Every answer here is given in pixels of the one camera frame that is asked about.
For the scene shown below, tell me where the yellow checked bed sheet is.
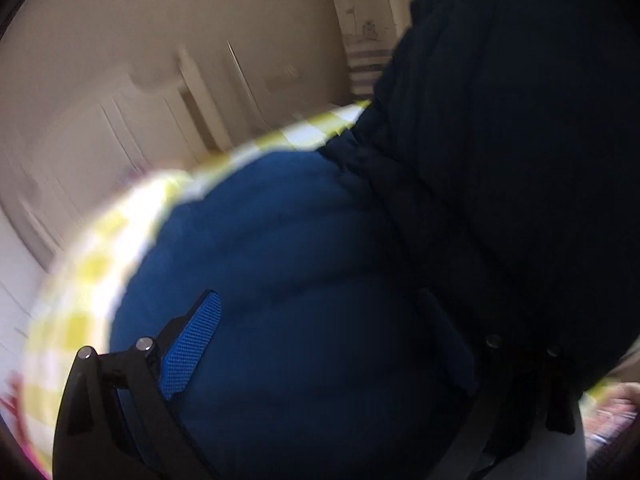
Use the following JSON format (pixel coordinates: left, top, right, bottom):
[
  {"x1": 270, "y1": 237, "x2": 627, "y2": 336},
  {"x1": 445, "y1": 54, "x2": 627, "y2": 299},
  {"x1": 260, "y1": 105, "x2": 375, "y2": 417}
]
[{"x1": 22, "y1": 99, "x2": 640, "y2": 477}]

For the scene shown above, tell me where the beige patterned curtain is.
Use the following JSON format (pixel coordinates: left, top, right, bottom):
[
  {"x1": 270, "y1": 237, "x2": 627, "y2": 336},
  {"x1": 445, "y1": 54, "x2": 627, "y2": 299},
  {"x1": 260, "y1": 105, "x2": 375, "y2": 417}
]
[{"x1": 322, "y1": 0, "x2": 443, "y2": 102}]

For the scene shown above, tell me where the pink cloth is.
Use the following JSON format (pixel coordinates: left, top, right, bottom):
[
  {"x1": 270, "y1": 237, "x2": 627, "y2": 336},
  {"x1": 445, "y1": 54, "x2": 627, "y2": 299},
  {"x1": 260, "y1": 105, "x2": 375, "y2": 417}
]
[{"x1": 0, "y1": 372, "x2": 33, "y2": 463}]

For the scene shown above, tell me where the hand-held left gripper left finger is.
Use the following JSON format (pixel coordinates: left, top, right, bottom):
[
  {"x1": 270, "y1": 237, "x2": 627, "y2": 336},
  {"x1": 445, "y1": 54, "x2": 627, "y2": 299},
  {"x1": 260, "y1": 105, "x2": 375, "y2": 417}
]
[{"x1": 52, "y1": 290, "x2": 223, "y2": 480}]

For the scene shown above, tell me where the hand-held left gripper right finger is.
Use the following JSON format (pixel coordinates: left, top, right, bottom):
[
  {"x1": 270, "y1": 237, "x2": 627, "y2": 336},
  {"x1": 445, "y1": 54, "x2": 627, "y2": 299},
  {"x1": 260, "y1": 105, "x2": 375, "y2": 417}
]
[{"x1": 422, "y1": 290, "x2": 587, "y2": 480}]

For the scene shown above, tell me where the cream panelled wardrobe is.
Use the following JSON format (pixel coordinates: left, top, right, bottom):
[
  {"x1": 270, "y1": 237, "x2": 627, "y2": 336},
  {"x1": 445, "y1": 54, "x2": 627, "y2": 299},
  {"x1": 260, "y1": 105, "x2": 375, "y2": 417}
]
[{"x1": 0, "y1": 40, "x2": 303, "y2": 266}]

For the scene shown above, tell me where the blue puffer jacket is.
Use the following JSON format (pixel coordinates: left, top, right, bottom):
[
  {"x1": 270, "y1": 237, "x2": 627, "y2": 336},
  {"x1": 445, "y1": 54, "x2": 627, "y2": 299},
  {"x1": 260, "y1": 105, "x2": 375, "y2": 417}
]
[{"x1": 109, "y1": 150, "x2": 483, "y2": 480}]

